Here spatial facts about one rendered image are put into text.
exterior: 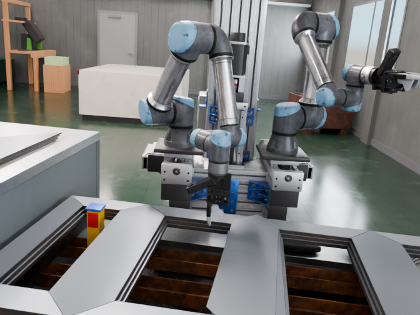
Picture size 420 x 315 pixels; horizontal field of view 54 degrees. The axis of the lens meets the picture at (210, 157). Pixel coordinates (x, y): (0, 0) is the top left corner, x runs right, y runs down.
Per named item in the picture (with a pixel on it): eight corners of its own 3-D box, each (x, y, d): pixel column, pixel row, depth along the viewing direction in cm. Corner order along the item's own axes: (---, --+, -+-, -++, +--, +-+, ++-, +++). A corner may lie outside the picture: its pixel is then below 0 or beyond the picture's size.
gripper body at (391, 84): (407, 92, 156) (381, 87, 167) (409, 69, 153) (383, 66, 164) (392, 94, 153) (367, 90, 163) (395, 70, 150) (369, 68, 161)
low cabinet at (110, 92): (77, 119, 743) (76, 69, 719) (108, 102, 964) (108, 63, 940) (179, 127, 745) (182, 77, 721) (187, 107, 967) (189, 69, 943)
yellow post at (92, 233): (99, 258, 159) (99, 212, 154) (87, 257, 160) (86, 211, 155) (104, 252, 164) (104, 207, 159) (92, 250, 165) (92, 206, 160)
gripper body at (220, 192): (227, 209, 149) (230, 177, 146) (204, 205, 150) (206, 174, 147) (229, 201, 156) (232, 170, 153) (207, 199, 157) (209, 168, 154)
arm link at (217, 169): (207, 163, 145) (210, 157, 153) (205, 175, 147) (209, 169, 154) (227, 165, 145) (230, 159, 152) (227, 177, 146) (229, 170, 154)
